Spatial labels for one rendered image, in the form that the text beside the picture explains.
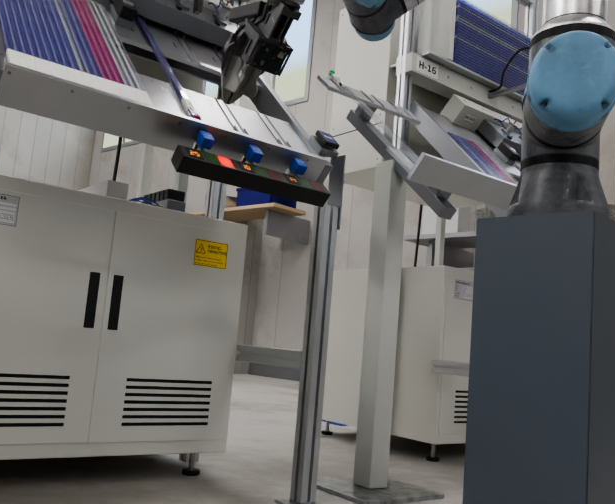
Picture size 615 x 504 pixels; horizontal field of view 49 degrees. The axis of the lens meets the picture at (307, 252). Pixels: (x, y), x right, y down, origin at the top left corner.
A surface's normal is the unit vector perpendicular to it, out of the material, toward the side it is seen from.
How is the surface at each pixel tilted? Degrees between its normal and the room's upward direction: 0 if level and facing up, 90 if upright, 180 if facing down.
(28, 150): 90
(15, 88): 133
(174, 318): 90
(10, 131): 90
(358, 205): 90
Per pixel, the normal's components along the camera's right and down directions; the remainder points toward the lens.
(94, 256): 0.61, -0.05
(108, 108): 0.40, 0.63
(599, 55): -0.27, -0.02
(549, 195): -0.42, -0.45
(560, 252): -0.68, -0.15
